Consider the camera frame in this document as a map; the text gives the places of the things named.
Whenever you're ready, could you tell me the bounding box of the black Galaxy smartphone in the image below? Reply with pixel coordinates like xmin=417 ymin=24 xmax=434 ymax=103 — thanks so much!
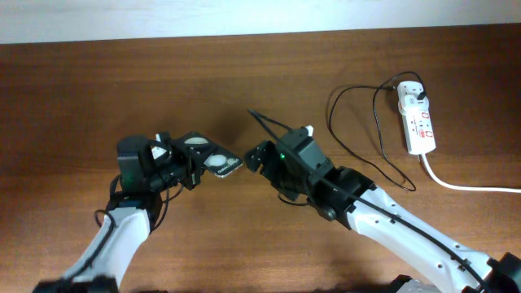
xmin=179 ymin=132 xmax=243 ymax=178

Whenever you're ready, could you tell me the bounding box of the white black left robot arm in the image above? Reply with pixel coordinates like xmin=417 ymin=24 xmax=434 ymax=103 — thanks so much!
xmin=34 ymin=132 xmax=209 ymax=292

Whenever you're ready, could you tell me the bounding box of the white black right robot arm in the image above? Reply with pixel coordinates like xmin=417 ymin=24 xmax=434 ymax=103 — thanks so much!
xmin=244 ymin=128 xmax=520 ymax=292

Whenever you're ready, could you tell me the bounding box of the white USB charger adapter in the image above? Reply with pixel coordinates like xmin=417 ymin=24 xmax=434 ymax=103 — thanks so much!
xmin=398 ymin=95 xmax=429 ymax=116

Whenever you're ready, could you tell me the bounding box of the white power strip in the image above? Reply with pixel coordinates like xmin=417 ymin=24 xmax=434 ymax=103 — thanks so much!
xmin=397 ymin=81 xmax=436 ymax=155

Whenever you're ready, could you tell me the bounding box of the black charging cable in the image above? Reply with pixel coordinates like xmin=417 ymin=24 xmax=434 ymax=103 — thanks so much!
xmin=325 ymin=71 xmax=428 ymax=193

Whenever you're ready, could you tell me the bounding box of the white power strip cord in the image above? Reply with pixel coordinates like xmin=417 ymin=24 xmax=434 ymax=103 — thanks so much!
xmin=418 ymin=153 xmax=521 ymax=195

